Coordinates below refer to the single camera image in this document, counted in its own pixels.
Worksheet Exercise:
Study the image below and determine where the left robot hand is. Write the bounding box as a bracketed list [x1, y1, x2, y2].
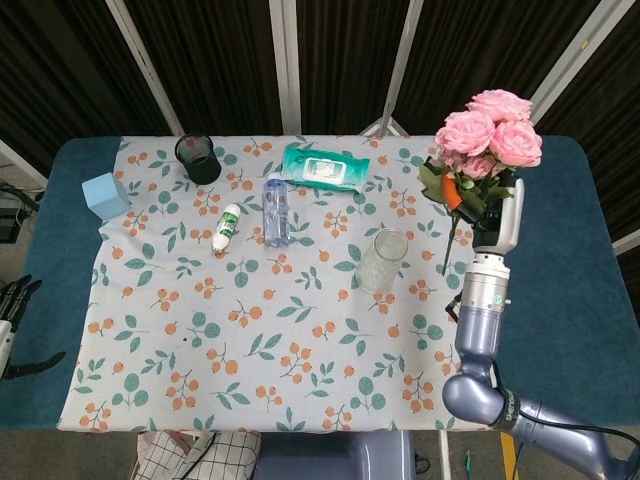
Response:
[0, 274, 67, 379]

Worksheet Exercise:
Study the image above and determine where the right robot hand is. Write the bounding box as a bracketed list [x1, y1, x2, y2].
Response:
[442, 169, 526, 256]

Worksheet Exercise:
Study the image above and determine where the pink artificial flower bouquet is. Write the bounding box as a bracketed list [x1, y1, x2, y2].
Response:
[418, 88, 544, 276]

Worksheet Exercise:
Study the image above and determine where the tall textured glass vase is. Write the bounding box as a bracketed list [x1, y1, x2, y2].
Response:
[353, 228, 409, 295]

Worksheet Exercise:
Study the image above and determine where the dark blue table cover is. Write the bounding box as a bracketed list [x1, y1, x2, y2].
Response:
[0, 134, 640, 434]

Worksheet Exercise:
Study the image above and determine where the light blue box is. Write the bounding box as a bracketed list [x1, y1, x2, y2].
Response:
[81, 171, 129, 220]

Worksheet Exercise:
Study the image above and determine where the grey metal stand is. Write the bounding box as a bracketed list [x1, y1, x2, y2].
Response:
[359, 102, 416, 137]

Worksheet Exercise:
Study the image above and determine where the teal wet wipes pack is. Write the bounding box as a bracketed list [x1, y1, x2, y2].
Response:
[279, 145, 372, 195]

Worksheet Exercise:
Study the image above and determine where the small white green bottle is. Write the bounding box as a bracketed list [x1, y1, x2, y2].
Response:
[210, 203, 240, 255]

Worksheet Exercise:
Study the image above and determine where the clear blue plastic water bottle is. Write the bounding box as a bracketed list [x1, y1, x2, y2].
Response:
[262, 172, 294, 249]

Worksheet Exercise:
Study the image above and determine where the black mesh pen holder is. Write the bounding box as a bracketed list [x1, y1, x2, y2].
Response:
[174, 133, 223, 185]

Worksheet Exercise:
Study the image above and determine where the orange fruit leaf print tablecloth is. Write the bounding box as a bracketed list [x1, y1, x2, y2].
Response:
[55, 134, 476, 434]

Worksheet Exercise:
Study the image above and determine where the white black checkered bag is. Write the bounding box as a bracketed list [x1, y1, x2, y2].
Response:
[137, 430, 262, 480]

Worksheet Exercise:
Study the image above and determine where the blue-grey robot torso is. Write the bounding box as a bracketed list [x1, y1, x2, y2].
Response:
[254, 430, 416, 480]

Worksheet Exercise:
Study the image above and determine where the white screen frame post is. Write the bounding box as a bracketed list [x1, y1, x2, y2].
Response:
[105, 0, 185, 137]
[529, 0, 626, 124]
[369, 0, 426, 136]
[268, 0, 303, 136]

